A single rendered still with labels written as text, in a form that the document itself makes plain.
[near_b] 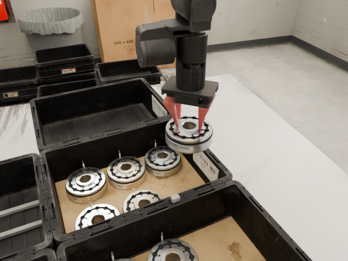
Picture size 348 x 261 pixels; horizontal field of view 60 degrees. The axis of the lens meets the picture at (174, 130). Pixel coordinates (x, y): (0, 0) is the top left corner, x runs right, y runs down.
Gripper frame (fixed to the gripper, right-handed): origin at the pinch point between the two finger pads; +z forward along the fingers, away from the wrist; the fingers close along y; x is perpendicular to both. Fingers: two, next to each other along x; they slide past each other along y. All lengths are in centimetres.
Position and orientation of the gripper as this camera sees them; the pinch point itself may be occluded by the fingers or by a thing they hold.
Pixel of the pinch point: (189, 124)
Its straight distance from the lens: 64.7
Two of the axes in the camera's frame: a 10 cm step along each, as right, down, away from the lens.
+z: 0.1, 8.2, 5.7
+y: 9.4, 1.8, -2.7
